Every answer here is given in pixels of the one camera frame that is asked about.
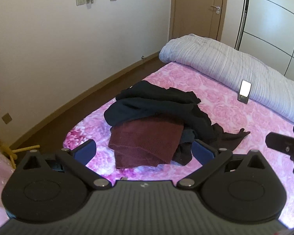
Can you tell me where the black zip jacket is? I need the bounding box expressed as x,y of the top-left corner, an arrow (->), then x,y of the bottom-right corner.
104,81 -> 213,139

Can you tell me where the dark clothes pile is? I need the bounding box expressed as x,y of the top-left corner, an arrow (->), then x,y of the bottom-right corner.
172,123 -> 250,165

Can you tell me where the maroon knit sweater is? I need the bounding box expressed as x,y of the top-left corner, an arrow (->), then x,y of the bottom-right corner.
108,117 -> 184,169

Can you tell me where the black smartphone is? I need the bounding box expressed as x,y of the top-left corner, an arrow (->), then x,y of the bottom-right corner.
237,80 -> 252,104

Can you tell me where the yellow wooden rack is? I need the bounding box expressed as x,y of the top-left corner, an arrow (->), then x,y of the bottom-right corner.
0,139 -> 40,169

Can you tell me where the white sliding wardrobe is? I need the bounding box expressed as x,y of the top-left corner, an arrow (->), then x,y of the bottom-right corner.
238,0 -> 294,81

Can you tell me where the brown wooden door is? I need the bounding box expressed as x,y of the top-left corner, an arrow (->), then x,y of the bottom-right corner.
169,0 -> 227,41

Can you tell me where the low wall socket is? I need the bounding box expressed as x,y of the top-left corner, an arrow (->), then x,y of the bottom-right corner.
1,113 -> 12,125

